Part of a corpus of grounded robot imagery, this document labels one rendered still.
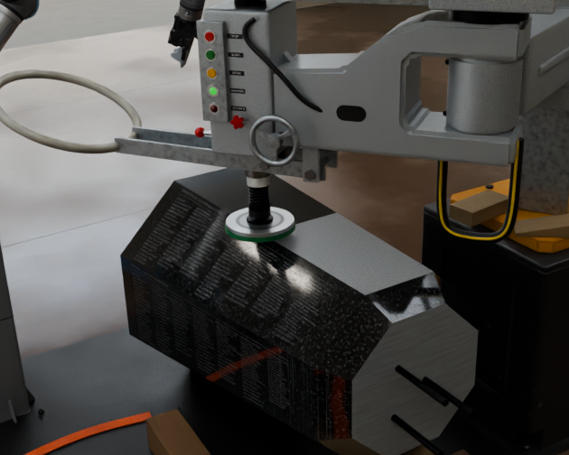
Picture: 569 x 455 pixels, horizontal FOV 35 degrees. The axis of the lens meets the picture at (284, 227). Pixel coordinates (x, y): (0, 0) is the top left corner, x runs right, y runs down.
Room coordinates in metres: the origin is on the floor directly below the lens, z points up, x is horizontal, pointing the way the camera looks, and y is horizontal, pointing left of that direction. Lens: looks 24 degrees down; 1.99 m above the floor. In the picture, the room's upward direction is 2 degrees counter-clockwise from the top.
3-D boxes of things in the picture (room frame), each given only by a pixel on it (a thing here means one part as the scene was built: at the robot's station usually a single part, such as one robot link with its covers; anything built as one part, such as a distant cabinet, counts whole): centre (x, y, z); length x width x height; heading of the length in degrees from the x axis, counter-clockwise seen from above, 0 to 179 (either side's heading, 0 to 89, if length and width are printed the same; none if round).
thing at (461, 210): (2.75, -0.66, 0.81); 0.20 x 0.10 x 0.05; 128
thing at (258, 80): (2.51, 0.00, 1.32); 0.36 x 0.22 x 0.45; 68
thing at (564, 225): (2.60, -0.84, 0.80); 0.20 x 0.10 x 0.05; 81
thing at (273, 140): (2.38, 0.01, 1.20); 0.15 x 0.10 x 0.15; 68
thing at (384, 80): (2.38, -0.28, 1.30); 0.74 x 0.23 x 0.49; 68
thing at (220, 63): (2.46, 0.18, 1.37); 0.08 x 0.03 x 0.28; 68
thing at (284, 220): (2.54, 0.08, 0.87); 0.21 x 0.21 x 0.01
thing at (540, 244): (2.83, -0.90, 0.76); 0.49 x 0.49 x 0.05; 30
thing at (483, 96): (2.30, -0.54, 1.34); 0.19 x 0.19 x 0.20
